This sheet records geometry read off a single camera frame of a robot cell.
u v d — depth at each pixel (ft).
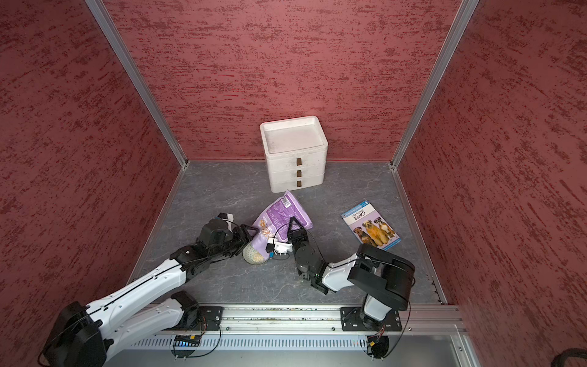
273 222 2.58
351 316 2.42
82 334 1.27
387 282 1.47
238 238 2.33
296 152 3.02
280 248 2.42
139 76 2.87
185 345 2.38
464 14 2.34
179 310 2.03
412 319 2.39
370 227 3.12
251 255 2.85
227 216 2.54
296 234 2.38
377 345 2.33
